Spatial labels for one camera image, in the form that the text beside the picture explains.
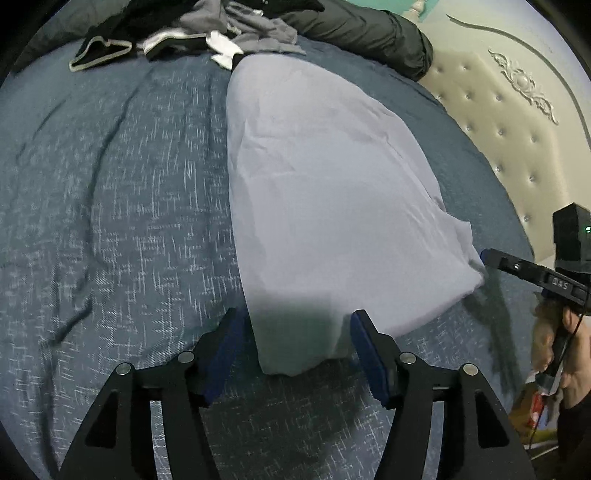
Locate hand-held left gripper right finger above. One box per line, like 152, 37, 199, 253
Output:
350, 310, 536, 480

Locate light grey jacket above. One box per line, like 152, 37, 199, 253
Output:
226, 53, 485, 377

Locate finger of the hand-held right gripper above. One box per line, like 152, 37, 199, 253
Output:
480, 248, 550, 289

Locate cream tufted headboard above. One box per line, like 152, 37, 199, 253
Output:
409, 0, 591, 287

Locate red and white packet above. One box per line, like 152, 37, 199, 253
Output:
526, 390, 553, 428

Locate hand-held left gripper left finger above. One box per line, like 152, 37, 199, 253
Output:
58, 307, 247, 480

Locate grey hoodie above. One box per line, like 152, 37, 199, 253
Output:
180, 0, 306, 57

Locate person's right hand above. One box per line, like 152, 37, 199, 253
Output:
531, 302, 591, 409

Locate person's right forearm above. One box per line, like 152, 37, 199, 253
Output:
556, 394, 591, 468

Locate black shorts with white piping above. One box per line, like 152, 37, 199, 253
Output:
69, 0, 204, 73

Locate black pants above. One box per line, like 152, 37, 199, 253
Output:
222, 0, 324, 14

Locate dark grey rolled duvet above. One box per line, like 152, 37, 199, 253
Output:
9, 0, 434, 83

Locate black and white shorts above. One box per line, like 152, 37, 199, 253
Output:
142, 28, 215, 61

